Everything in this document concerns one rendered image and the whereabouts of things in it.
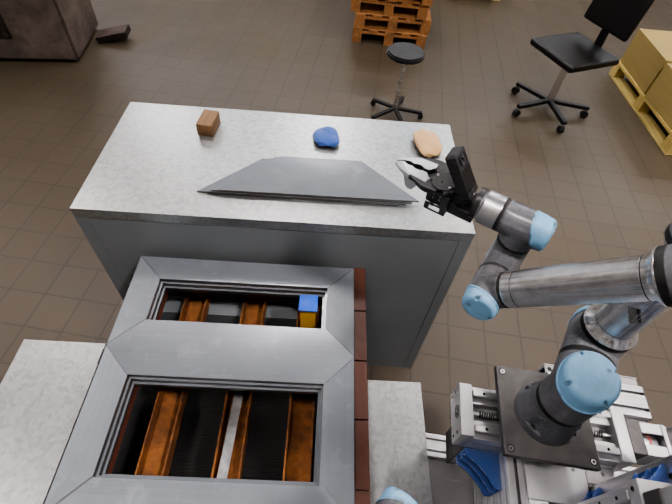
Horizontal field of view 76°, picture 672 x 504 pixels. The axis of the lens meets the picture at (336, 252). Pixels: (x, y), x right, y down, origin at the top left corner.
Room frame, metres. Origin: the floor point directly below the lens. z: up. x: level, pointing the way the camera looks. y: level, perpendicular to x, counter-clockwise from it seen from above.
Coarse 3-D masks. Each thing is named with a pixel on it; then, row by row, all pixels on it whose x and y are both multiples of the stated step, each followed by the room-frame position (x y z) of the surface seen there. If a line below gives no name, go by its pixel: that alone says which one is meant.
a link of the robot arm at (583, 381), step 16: (560, 352) 0.49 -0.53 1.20; (576, 352) 0.46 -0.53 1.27; (592, 352) 0.46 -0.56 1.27; (560, 368) 0.43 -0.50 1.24; (576, 368) 0.42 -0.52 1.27; (592, 368) 0.42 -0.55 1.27; (608, 368) 0.43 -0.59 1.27; (544, 384) 0.42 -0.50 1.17; (560, 384) 0.40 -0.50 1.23; (576, 384) 0.39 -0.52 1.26; (592, 384) 0.39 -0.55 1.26; (608, 384) 0.39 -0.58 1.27; (544, 400) 0.39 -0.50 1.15; (560, 400) 0.37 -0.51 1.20; (576, 400) 0.36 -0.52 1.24; (592, 400) 0.36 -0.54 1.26; (608, 400) 0.36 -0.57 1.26; (560, 416) 0.36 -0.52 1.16; (576, 416) 0.35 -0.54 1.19; (592, 416) 0.35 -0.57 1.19
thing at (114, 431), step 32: (160, 288) 0.77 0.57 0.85; (192, 288) 0.79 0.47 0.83; (224, 288) 0.80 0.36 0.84; (256, 288) 0.81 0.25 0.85; (288, 288) 0.82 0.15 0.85; (320, 288) 0.83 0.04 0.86; (128, 384) 0.44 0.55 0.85; (160, 384) 0.45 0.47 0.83; (192, 384) 0.46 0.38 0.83; (224, 384) 0.47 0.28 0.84; (256, 384) 0.48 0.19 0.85; (288, 384) 0.49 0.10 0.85; (320, 384) 0.49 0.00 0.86; (320, 416) 0.41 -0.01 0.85; (320, 448) 0.32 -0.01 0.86; (192, 480) 0.21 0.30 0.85; (224, 480) 0.22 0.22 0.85; (256, 480) 0.23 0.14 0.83
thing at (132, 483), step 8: (128, 480) 0.20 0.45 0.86; (136, 480) 0.20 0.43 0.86; (144, 480) 0.20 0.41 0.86; (152, 480) 0.20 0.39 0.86; (128, 488) 0.18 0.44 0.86; (136, 488) 0.18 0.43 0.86; (144, 488) 0.18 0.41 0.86; (152, 488) 0.18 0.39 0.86; (128, 496) 0.16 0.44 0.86; (136, 496) 0.16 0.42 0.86; (144, 496) 0.17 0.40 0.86; (152, 496) 0.17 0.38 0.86
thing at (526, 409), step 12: (528, 384) 0.47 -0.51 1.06; (516, 396) 0.44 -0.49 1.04; (528, 396) 0.42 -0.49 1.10; (516, 408) 0.41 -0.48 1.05; (528, 408) 0.40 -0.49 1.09; (540, 408) 0.38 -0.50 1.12; (528, 420) 0.37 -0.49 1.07; (540, 420) 0.37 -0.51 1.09; (552, 420) 0.36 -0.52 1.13; (528, 432) 0.35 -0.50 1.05; (540, 432) 0.35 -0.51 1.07; (552, 432) 0.34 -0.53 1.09; (564, 432) 0.34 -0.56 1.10; (576, 432) 0.36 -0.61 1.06; (552, 444) 0.33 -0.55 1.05; (564, 444) 0.34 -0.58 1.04
